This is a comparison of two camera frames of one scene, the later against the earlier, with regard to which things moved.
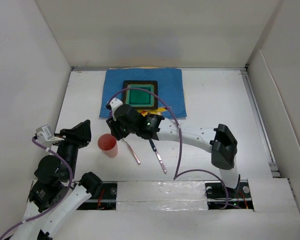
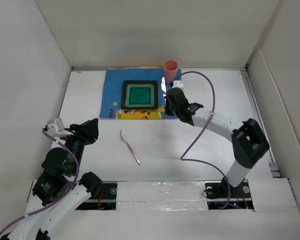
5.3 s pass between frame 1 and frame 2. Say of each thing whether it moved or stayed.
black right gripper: moved
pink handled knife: moved
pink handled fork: stayed
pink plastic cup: moved
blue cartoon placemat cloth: stayed
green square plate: stayed
